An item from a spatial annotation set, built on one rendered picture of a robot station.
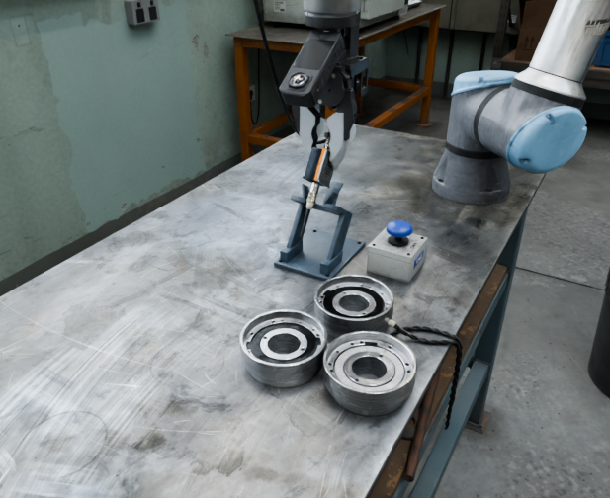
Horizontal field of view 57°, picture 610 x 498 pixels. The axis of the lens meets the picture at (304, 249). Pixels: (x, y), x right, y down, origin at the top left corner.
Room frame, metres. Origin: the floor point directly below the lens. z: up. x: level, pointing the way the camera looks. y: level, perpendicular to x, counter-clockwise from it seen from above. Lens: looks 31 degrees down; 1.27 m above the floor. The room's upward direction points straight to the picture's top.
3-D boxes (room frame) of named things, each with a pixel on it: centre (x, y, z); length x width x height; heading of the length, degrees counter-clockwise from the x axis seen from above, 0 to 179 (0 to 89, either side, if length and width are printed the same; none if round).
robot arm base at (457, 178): (1.04, -0.33, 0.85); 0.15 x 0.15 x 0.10
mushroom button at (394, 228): (0.74, -0.14, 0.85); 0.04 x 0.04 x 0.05
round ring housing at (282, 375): (0.53, 0.03, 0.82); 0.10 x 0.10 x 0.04
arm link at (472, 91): (1.03, -0.34, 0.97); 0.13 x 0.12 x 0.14; 18
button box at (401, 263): (0.75, -0.15, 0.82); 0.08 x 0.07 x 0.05; 149
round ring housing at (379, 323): (0.61, -0.07, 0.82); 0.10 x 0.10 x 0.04
